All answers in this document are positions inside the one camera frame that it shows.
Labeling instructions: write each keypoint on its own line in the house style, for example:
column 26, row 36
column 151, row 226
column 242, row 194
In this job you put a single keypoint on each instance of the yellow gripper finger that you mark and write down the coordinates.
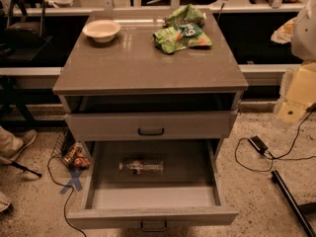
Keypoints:
column 297, row 94

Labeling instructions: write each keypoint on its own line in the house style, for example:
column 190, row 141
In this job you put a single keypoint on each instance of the clear plastic water bottle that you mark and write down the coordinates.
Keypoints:
column 141, row 166

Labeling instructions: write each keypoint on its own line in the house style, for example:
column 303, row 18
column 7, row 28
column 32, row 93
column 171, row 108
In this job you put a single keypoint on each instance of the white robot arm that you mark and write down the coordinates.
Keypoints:
column 300, row 32

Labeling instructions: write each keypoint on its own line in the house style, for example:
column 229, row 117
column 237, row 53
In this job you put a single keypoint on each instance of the closed upper grey drawer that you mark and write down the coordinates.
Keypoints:
column 150, row 126

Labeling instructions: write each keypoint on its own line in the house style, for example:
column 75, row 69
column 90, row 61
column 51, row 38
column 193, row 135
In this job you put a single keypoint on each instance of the grey drawer cabinet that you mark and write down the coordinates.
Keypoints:
column 131, row 75

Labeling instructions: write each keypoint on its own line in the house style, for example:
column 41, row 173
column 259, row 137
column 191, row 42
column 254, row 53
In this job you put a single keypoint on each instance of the open bottom grey drawer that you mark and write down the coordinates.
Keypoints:
column 187, row 192

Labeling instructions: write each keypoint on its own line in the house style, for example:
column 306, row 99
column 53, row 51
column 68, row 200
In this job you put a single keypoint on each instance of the black power adapter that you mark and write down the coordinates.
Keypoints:
column 258, row 144

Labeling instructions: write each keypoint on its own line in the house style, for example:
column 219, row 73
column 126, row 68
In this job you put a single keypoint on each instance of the black metal stand leg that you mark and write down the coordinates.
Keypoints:
column 300, row 210

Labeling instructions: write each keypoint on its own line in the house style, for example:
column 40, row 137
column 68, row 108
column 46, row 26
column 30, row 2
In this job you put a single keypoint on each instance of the rear green chip bag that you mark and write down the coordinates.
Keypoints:
column 185, row 15

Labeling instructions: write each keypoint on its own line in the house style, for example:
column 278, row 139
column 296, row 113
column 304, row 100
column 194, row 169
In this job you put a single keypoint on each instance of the green chip bag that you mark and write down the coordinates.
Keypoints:
column 173, row 39
column 185, row 15

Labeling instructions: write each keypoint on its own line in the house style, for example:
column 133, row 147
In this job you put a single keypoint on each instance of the front green chip bag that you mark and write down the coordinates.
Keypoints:
column 173, row 39

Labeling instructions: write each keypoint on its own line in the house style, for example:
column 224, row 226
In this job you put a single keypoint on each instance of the white bowl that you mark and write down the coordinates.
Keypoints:
column 101, row 30

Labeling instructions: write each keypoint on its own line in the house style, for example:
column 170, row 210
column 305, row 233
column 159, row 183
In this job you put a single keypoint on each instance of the blue tape cross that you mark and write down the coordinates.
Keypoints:
column 74, row 181

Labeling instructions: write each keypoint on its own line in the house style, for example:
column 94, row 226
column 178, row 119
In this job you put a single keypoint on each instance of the person's grey shoe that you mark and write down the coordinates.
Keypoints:
column 11, row 146

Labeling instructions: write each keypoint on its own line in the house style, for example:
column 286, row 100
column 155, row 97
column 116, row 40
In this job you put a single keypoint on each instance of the black chair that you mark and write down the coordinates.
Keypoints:
column 24, row 38

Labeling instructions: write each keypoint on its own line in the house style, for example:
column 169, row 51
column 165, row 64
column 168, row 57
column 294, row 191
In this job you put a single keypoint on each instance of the black rod on floor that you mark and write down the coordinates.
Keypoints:
column 24, row 168

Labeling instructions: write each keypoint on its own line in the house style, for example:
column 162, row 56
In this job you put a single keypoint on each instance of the wire basket with snacks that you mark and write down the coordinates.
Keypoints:
column 70, row 152

